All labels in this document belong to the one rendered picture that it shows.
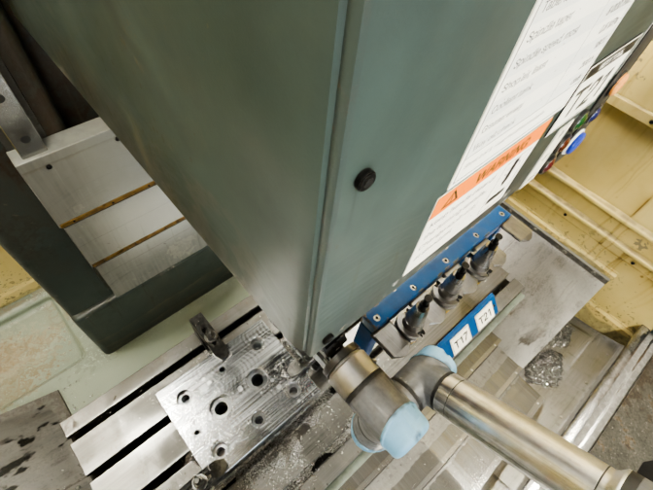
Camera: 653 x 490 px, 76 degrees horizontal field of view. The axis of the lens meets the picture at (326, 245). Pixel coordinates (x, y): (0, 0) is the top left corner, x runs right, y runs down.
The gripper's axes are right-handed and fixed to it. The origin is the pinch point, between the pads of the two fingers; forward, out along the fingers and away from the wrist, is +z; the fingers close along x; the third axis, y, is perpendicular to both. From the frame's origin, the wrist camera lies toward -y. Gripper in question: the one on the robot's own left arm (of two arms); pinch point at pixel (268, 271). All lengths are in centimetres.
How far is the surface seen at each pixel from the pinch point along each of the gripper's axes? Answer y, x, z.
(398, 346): 12.2, 13.6, -22.7
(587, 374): 67, 81, -64
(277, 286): -36.9, -12.5, -19.4
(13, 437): 66, -63, 33
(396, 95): -53, -9, -23
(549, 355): 68, 78, -52
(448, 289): 8.2, 28.4, -21.3
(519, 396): 64, 55, -52
